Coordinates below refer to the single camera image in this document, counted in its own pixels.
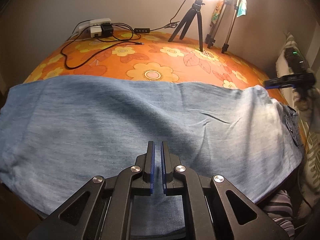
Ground light blue denim pants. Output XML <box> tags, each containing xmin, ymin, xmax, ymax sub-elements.
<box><xmin>1</xmin><ymin>75</ymin><xmax>303</xmax><ymax>239</ymax></box>

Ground striped sleeve forearm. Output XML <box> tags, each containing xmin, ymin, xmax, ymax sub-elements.
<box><xmin>263</xmin><ymin>190</ymin><xmax>295</xmax><ymax>239</ymax></box>

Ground right gloved hand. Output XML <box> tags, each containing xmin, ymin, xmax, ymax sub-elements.
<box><xmin>293</xmin><ymin>88</ymin><xmax>320</xmax><ymax>134</ymax></box>

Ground colourful cloth on tripod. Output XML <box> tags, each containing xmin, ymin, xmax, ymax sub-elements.
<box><xmin>210</xmin><ymin>0</ymin><xmax>247</xmax><ymax>27</ymax></box>

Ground green striped white pillow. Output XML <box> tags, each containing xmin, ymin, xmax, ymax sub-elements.
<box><xmin>276</xmin><ymin>33</ymin><xmax>319</xmax><ymax>219</ymax></box>

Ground orange floral bedsheet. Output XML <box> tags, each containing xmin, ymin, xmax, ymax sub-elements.
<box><xmin>23</xmin><ymin>29</ymin><xmax>308</xmax><ymax>145</ymax></box>

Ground small black tripod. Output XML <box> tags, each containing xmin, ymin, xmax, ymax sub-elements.
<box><xmin>168</xmin><ymin>0</ymin><xmax>204</xmax><ymax>52</ymax></box>

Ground black power adapter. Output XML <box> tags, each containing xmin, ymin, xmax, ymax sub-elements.
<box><xmin>101</xmin><ymin>23</ymin><xmax>114</xmax><ymax>37</ymax></box>

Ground white power strip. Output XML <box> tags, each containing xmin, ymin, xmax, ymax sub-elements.
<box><xmin>72</xmin><ymin>18</ymin><xmax>111</xmax><ymax>37</ymax></box>

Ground black cable on bed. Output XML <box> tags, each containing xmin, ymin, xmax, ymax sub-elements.
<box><xmin>60</xmin><ymin>22</ymin><xmax>181</xmax><ymax>70</ymax></box>

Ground black inline cable switch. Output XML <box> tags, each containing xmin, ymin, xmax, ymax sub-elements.
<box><xmin>134</xmin><ymin>28</ymin><xmax>151</xmax><ymax>34</ymax></box>

